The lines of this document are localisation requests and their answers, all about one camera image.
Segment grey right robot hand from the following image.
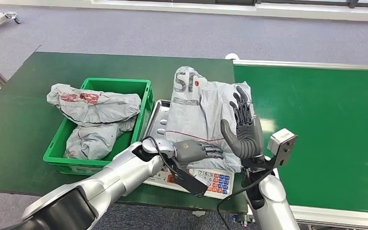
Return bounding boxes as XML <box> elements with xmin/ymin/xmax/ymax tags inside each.
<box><xmin>219</xmin><ymin>85</ymin><xmax>265</xmax><ymax>161</ymax></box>

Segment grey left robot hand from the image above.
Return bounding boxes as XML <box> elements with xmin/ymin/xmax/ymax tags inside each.
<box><xmin>172</xmin><ymin>140</ymin><xmax>225</xmax><ymax>166</ymax></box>

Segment large grey courier bag package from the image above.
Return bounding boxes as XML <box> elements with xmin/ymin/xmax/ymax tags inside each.
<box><xmin>165</xmin><ymin>66</ymin><xmax>253</xmax><ymax>174</ymax></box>

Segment green conveyor belt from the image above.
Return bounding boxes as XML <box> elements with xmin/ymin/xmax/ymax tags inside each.
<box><xmin>225</xmin><ymin>53</ymin><xmax>368</xmax><ymax>230</ymax></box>

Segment small grey bag package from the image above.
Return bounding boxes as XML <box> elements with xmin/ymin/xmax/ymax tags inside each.
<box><xmin>63</xmin><ymin>115</ymin><xmax>138</xmax><ymax>161</ymax></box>

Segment white electronic scale steel tray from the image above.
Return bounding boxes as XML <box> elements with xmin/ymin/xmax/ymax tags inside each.
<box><xmin>141</xmin><ymin>99</ymin><xmax>236</xmax><ymax>200</ymax></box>

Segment green plastic crate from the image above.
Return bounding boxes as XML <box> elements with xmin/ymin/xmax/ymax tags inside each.
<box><xmin>43</xmin><ymin>77</ymin><xmax>155</xmax><ymax>176</ymax></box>

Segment crumpled grey bag red print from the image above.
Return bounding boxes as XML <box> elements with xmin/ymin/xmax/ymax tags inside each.
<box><xmin>46</xmin><ymin>83</ymin><xmax>142</xmax><ymax>127</ymax></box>

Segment dark green table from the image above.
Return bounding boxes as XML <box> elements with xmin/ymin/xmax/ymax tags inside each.
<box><xmin>0</xmin><ymin>51</ymin><xmax>249</xmax><ymax>214</ymax></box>

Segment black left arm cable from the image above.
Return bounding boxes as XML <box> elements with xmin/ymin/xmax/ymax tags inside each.
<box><xmin>140</xmin><ymin>135</ymin><xmax>179</xmax><ymax>173</ymax></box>

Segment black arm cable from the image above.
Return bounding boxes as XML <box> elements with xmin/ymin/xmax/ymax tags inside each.
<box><xmin>140</xmin><ymin>135</ymin><xmax>179</xmax><ymax>173</ymax></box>
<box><xmin>216</xmin><ymin>168</ymin><xmax>274</xmax><ymax>230</ymax></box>

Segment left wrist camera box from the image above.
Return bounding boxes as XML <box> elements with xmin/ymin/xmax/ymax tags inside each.
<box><xmin>171</xmin><ymin>158</ymin><xmax>209</xmax><ymax>198</ymax></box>

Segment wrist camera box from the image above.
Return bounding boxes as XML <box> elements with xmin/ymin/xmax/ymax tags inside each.
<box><xmin>171</xmin><ymin>158</ymin><xmax>209</xmax><ymax>198</ymax></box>
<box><xmin>267</xmin><ymin>127</ymin><xmax>299</xmax><ymax>168</ymax></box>

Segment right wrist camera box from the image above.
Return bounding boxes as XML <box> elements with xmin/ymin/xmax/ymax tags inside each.
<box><xmin>267</xmin><ymin>127</ymin><xmax>299</xmax><ymax>168</ymax></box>

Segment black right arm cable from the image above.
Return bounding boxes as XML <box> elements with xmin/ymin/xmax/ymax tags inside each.
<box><xmin>216</xmin><ymin>168</ymin><xmax>274</xmax><ymax>230</ymax></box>

